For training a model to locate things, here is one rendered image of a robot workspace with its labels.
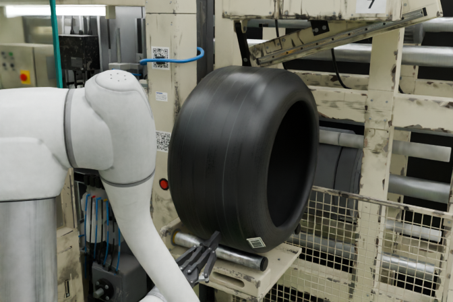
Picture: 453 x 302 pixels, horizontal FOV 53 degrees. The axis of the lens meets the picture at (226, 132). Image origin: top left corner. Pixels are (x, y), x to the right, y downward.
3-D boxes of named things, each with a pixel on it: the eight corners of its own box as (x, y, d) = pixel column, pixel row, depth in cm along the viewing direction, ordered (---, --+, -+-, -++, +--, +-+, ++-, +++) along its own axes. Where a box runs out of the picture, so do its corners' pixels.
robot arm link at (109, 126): (158, 144, 87) (85, 147, 85) (153, 57, 77) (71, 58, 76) (158, 188, 76) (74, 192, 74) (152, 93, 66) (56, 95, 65)
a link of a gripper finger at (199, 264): (185, 271, 119) (189, 273, 118) (208, 245, 127) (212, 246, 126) (187, 282, 120) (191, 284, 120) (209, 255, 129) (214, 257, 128)
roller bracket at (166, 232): (159, 255, 155) (158, 228, 153) (219, 212, 189) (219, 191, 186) (166, 257, 154) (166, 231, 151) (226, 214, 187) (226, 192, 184)
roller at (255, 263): (178, 228, 159) (179, 238, 160) (170, 234, 155) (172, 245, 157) (268, 254, 142) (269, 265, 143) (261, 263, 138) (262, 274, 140)
